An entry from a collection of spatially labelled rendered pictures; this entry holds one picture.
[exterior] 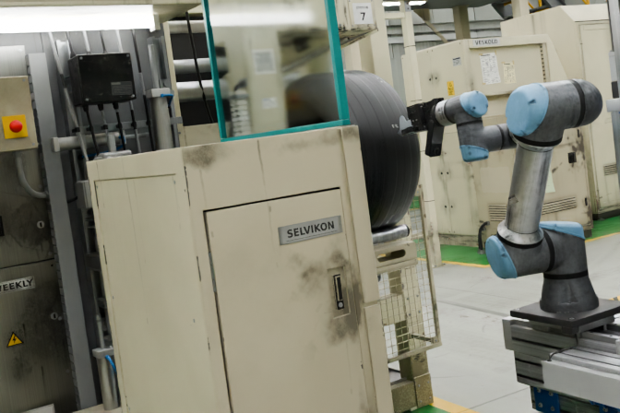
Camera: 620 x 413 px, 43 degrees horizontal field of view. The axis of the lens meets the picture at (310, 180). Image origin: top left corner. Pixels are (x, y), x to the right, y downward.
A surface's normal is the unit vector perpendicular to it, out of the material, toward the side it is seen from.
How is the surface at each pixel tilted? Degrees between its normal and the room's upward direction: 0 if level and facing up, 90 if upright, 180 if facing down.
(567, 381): 90
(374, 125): 72
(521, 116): 84
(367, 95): 50
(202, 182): 90
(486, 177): 90
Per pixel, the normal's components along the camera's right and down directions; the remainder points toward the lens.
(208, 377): -0.83, 0.14
